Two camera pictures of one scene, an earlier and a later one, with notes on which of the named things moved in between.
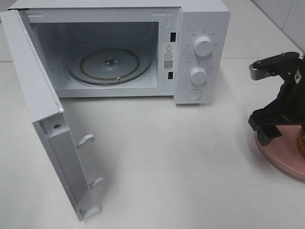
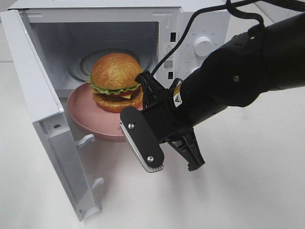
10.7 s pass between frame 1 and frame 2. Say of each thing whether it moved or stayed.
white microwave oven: stayed
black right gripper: moved
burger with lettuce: moved
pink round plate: moved
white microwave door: stayed
